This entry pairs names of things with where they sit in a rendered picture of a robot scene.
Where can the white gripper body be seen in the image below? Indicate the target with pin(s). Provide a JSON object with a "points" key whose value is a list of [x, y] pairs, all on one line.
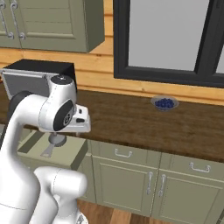
{"points": [[81, 126]]}

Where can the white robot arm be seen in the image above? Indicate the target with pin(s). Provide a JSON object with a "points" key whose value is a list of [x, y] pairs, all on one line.
{"points": [[26, 163]]}

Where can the grey metal measuring cup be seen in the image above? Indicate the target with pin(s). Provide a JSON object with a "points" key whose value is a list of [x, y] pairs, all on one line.
{"points": [[57, 140]]}

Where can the open olive green drawer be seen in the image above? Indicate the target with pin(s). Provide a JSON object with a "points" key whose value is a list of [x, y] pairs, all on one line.
{"points": [[62, 151]]}

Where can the olive green drawer front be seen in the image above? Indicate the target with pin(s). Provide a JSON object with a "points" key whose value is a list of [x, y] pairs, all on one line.
{"points": [[140, 154], [178, 167]]}

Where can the olive green base cupboard door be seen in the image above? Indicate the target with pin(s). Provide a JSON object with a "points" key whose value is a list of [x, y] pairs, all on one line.
{"points": [[189, 201], [122, 183]]}

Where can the black and grey microwave oven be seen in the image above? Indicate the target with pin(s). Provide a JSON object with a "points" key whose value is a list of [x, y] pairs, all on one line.
{"points": [[26, 81]]}

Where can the grey bowl of blueberries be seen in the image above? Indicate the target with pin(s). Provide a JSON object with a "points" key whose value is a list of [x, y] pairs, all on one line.
{"points": [[164, 103]]}

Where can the black framed window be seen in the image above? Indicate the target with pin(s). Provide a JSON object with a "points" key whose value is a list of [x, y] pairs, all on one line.
{"points": [[122, 38]]}

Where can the olive green wall cupboard door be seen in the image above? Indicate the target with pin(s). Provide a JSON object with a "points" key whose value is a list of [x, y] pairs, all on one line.
{"points": [[55, 23], [8, 17]]}

